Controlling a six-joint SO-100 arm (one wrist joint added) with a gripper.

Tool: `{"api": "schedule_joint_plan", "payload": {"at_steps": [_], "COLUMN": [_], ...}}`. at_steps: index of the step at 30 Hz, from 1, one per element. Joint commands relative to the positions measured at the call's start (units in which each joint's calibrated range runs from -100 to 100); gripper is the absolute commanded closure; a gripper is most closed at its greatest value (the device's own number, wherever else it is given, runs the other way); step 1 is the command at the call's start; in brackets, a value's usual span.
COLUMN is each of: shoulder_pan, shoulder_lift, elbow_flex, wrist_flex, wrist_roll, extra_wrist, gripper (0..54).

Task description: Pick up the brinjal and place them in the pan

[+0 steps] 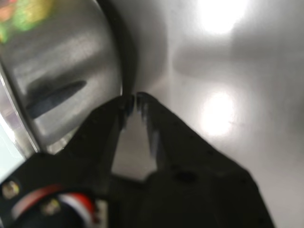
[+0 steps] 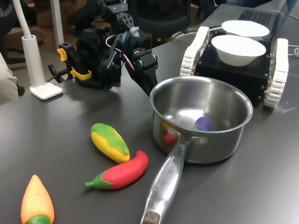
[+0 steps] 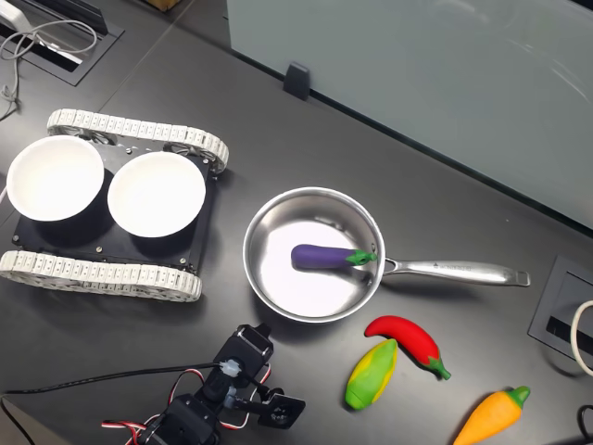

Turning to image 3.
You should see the pale grey putty lump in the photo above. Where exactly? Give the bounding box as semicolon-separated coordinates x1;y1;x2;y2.
220;358;243;410

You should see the black partition clip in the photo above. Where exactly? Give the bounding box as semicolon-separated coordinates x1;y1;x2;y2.
283;62;311;101

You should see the dark grey cable box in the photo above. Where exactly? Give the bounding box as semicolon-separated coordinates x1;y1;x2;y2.
527;253;593;361

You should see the white bowl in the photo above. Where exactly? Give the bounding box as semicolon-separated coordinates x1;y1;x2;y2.
107;151;208;239
6;134;106;223

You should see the steel pan with long handle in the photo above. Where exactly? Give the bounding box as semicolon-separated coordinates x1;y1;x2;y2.
241;185;532;324

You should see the frosted glass partition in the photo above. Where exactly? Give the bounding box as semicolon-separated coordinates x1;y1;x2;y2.
225;0;593;228

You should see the orange toy carrot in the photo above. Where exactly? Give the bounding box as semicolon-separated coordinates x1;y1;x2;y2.
451;385;532;445

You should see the thick white cable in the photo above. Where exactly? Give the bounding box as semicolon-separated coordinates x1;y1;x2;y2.
569;299;593;377

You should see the red toy chilli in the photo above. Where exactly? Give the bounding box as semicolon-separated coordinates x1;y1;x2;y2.
364;314;453;381

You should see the white power adapter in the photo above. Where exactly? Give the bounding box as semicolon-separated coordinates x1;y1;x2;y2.
0;0;29;30

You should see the grey cable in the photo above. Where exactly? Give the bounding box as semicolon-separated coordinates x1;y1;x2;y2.
0;19;99;121

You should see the yellow green toy corn cob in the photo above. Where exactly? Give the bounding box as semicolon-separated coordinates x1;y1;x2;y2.
345;337;399;412

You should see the dark grey cable tray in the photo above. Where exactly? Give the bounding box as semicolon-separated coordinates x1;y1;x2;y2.
0;0;126;87

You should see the purple toy aubergine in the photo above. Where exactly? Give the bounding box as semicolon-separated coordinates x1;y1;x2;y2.
290;244;379;270

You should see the black vehicle with white tracks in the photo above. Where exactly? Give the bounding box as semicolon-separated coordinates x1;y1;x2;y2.
0;108;231;303

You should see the short black cable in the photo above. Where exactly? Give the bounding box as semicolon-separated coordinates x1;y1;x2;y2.
575;403;593;439

